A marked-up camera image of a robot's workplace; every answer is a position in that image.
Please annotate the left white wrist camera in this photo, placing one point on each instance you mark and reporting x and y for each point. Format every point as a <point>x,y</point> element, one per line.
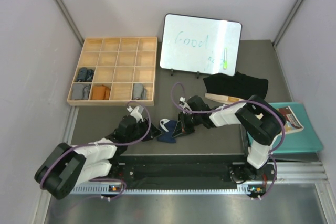
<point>136,112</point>

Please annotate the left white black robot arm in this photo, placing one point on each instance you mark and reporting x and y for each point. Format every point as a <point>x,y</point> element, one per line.
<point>68,166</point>

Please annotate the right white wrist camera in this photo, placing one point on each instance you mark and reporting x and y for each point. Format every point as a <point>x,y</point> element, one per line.
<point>182,103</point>

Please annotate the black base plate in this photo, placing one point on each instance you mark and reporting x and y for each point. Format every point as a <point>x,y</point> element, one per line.
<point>231,172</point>

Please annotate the small whiteboard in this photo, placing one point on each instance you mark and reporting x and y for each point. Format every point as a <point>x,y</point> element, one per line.
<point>196,44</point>

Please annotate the black underwear beige waistband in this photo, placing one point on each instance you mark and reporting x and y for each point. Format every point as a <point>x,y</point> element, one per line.
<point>239,86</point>

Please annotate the grey underwear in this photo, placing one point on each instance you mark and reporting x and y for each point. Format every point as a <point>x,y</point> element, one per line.
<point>139,92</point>

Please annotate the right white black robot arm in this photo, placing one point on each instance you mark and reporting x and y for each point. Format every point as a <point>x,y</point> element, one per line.
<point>259,119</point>

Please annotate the rolled orange cloth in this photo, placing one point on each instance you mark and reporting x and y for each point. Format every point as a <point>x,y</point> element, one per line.
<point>100,92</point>

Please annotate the navy blue white underwear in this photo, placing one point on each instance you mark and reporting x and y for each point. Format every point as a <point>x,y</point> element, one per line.
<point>167,127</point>

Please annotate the green marker pen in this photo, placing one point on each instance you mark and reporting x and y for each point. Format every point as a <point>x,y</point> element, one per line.
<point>225,59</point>

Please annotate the rolled grey cloth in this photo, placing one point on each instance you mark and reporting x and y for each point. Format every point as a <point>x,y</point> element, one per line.
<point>80,91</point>

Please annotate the yellow paperback book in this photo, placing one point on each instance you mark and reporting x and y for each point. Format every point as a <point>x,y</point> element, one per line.
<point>292,124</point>

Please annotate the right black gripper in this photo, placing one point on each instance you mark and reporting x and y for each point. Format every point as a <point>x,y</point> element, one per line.
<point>184,116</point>

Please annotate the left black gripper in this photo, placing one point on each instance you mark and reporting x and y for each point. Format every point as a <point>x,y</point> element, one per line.
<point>151,132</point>

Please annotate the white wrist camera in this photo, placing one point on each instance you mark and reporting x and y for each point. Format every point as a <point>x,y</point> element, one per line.
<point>136,112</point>
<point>182,103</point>

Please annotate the wooden compartment tray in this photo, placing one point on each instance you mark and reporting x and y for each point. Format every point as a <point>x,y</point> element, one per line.
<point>118,63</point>

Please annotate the rolled dark patterned socks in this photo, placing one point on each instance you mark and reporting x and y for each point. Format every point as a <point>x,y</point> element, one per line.
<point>85,75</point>

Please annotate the teal folder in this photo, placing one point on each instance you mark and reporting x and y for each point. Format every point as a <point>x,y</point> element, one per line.
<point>305,141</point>

